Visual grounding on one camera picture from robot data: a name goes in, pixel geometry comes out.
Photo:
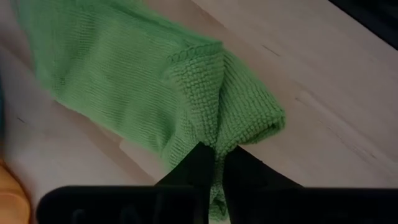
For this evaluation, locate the orange microfiber towel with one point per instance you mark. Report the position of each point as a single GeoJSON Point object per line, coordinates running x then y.
{"type": "Point", "coordinates": [12, 202]}

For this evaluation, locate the green microfiber towel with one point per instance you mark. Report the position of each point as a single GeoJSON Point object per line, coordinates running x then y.
{"type": "Point", "coordinates": [124, 77]}

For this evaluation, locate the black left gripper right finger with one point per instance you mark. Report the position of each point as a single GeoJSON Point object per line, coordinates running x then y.
{"type": "Point", "coordinates": [295, 205]}

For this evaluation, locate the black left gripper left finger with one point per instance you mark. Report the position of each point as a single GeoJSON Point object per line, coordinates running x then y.
{"type": "Point", "coordinates": [140, 205]}

